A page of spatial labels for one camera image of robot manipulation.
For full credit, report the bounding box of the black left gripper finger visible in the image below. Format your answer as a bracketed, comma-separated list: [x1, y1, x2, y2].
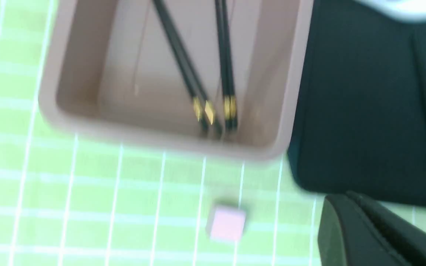
[317, 192, 426, 266]

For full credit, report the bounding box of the black plastic tray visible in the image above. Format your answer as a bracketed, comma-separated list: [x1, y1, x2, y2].
[287, 0, 426, 207]

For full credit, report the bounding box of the pink cube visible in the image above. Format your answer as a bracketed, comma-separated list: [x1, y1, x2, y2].
[206, 204, 247, 243]

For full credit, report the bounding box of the black chopstick in bin left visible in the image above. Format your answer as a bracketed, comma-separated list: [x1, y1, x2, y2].
[153, 0, 223, 138]

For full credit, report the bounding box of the pink plastic bin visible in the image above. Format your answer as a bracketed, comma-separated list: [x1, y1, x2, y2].
[38, 0, 314, 161]

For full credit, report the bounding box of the white ceramic spoon far left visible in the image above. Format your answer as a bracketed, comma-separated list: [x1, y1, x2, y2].
[356, 0, 426, 23]

